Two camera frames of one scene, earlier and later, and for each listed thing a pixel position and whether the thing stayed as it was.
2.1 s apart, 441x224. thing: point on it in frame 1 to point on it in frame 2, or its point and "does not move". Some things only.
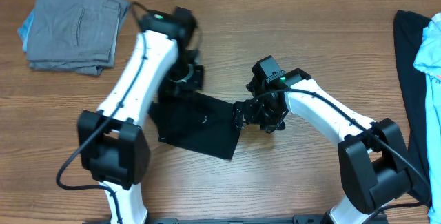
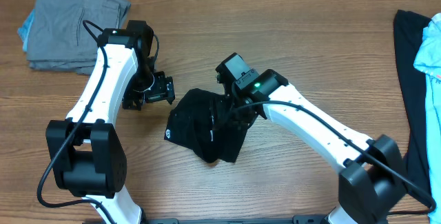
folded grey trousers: [75, 25] does not move
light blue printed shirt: [428, 58] does not move
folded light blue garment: [24, 31] does not move
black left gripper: [196, 81] to [165, 89]
